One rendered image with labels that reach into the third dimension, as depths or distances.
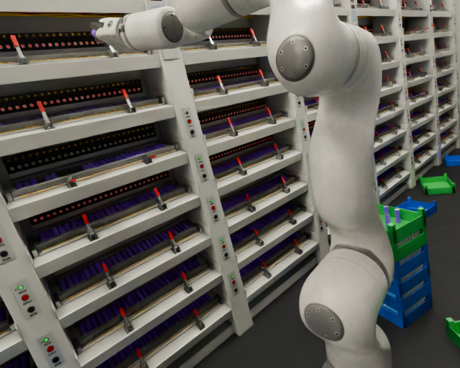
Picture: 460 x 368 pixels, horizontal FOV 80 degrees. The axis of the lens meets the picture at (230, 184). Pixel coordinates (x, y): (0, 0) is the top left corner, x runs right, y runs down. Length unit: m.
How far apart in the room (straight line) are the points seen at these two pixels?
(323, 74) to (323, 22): 0.06
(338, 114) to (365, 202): 0.15
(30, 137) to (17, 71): 0.19
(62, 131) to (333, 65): 0.84
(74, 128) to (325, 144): 0.80
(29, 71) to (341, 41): 0.88
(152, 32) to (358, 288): 0.65
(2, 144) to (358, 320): 0.96
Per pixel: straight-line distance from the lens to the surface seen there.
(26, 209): 1.02
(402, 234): 1.29
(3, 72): 1.05
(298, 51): 0.38
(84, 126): 1.03
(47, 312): 1.10
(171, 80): 1.16
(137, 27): 0.76
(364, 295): 0.51
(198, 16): 0.61
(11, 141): 1.01
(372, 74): 0.51
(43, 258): 1.07
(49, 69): 1.06
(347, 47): 0.40
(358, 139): 0.46
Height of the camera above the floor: 1.02
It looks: 14 degrees down
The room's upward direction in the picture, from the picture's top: 14 degrees counter-clockwise
